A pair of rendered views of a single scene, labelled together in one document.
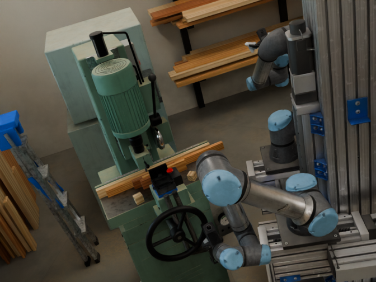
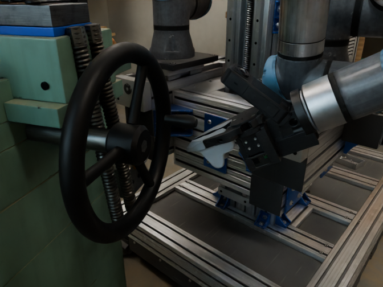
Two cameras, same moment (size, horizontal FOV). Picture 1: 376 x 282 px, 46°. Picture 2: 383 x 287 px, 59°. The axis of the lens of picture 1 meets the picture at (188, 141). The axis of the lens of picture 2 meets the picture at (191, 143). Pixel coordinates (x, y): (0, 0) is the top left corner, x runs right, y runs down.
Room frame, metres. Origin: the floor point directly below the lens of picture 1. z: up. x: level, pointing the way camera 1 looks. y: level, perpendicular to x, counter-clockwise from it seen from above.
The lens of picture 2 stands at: (1.14, 0.48, 1.02)
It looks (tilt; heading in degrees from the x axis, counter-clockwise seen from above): 25 degrees down; 302
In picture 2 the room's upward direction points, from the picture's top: straight up
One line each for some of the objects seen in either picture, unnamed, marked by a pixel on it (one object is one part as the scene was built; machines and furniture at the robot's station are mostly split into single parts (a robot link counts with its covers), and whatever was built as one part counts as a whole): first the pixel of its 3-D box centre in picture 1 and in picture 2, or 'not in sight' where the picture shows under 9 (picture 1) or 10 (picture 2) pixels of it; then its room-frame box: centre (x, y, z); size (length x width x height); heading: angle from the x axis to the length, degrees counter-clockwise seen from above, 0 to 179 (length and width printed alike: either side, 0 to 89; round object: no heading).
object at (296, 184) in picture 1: (302, 192); (331, 5); (1.31, -0.38, 0.98); 0.13 x 0.12 x 0.14; 3
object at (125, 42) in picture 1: (130, 57); not in sight; (2.14, 0.17, 1.40); 0.10 x 0.06 x 0.16; 14
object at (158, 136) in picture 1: (158, 138); not in sight; (1.95, 0.14, 1.02); 0.12 x 0.03 x 0.12; 14
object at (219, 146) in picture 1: (166, 168); not in sight; (1.82, 0.14, 0.92); 0.62 x 0.02 x 0.04; 104
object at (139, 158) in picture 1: (141, 156); not in sight; (1.81, 0.23, 1.03); 0.14 x 0.07 x 0.09; 14
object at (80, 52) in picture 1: (118, 111); not in sight; (2.08, 0.30, 1.16); 0.22 x 0.22 x 0.72; 14
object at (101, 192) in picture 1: (155, 169); not in sight; (1.82, 0.19, 0.92); 0.60 x 0.02 x 0.05; 104
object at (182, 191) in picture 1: (169, 193); (54, 60); (1.62, 0.14, 0.91); 0.15 x 0.14 x 0.09; 104
